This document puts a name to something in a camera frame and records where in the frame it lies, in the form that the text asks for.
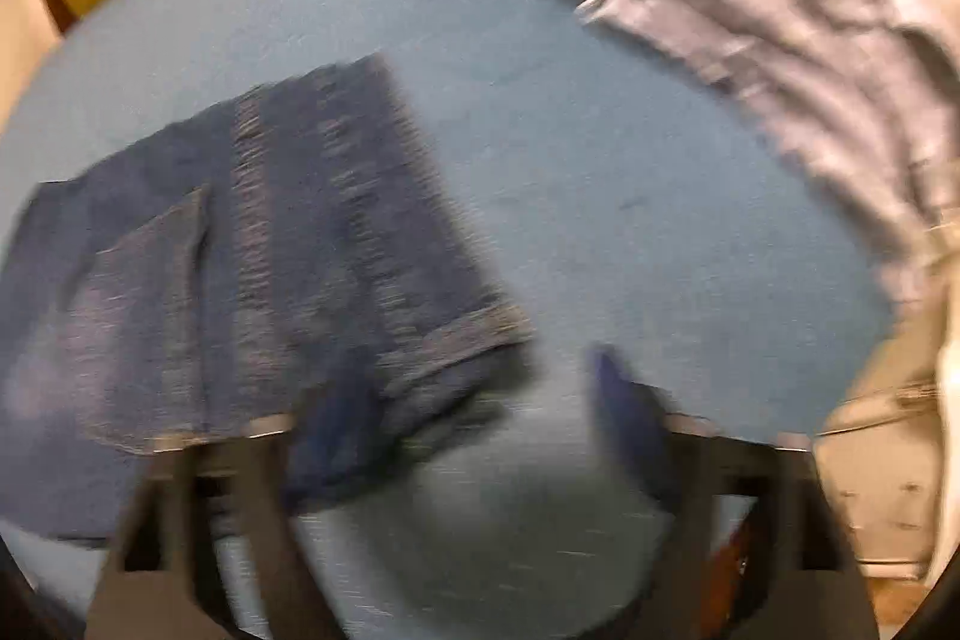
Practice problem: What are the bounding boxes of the dark blue denim jeans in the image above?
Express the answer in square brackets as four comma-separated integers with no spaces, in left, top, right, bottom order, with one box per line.
[2,55,530,541]

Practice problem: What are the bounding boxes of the cream bedside drawer cabinet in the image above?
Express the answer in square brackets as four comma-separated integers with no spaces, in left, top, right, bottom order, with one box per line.
[814,304,957,583]

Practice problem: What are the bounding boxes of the teal quilted bed cover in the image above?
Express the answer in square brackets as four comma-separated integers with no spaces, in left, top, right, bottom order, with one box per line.
[2,0,892,638]

